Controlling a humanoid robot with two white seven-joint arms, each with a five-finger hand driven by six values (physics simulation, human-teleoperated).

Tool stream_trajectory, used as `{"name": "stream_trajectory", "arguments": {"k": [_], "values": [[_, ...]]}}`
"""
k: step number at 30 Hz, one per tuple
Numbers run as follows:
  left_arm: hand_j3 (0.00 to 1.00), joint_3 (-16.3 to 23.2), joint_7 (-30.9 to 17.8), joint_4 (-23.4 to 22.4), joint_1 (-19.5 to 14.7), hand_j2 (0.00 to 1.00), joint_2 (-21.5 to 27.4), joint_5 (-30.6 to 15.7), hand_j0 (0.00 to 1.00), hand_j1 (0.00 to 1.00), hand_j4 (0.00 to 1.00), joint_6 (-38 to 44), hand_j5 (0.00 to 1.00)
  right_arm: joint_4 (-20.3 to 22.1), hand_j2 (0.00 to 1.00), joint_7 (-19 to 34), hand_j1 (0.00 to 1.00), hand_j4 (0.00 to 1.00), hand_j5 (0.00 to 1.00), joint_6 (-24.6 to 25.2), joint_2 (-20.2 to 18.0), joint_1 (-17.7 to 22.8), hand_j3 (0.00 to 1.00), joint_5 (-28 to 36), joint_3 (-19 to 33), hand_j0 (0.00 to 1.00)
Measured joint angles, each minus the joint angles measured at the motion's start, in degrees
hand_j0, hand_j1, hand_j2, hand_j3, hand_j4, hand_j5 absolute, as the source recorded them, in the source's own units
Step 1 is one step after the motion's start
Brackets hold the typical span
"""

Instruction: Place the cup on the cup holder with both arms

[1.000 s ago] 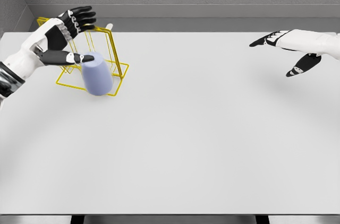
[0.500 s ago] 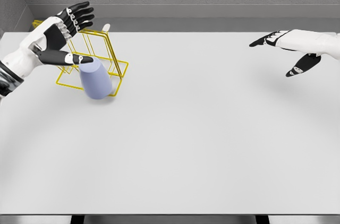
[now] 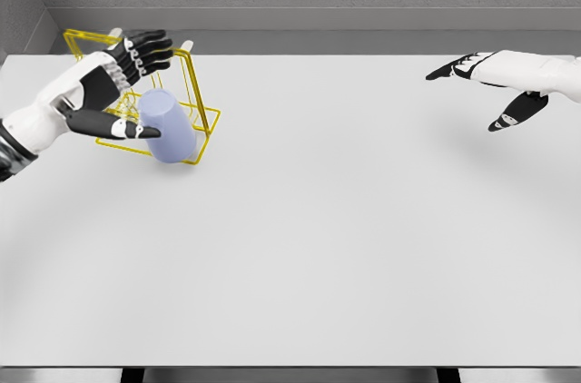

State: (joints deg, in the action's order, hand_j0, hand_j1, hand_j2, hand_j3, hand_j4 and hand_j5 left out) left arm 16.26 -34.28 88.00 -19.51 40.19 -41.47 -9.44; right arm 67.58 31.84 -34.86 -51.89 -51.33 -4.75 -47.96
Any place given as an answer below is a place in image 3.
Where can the lavender cup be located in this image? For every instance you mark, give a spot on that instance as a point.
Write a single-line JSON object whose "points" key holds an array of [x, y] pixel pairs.
{"points": [[168, 126]]}

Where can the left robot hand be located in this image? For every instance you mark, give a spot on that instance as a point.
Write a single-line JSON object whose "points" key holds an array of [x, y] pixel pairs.
{"points": [[91, 88]]}

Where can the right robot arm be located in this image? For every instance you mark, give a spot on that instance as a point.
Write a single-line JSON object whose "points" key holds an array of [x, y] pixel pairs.
{"points": [[565, 79]]}

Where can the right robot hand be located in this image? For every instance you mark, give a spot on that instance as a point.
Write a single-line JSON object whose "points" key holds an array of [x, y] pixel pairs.
{"points": [[504, 69]]}

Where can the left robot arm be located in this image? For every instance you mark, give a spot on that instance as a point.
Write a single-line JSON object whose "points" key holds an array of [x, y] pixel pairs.
{"points": [[27, 133]]}

